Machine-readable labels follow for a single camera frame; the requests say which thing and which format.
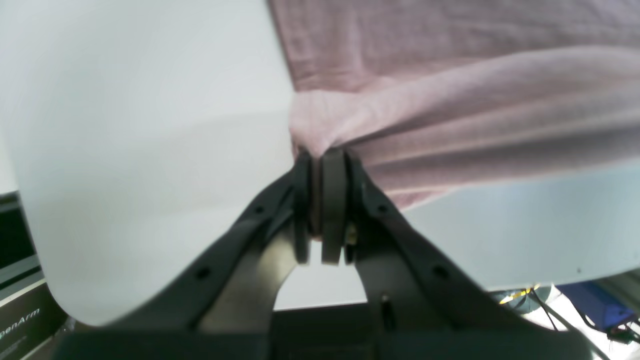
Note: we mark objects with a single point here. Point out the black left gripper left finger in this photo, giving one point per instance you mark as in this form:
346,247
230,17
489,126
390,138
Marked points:
221,306

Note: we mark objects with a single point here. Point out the black OpenArm labelled box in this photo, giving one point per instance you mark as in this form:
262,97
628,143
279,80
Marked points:
27,320

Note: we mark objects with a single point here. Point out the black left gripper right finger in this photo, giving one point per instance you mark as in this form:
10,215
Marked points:
424,307

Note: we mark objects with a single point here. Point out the blue box on floor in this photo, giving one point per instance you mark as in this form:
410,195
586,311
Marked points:
599,306

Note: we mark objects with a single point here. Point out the mauve pink T-shirt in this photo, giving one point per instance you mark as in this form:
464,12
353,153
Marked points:
434,95

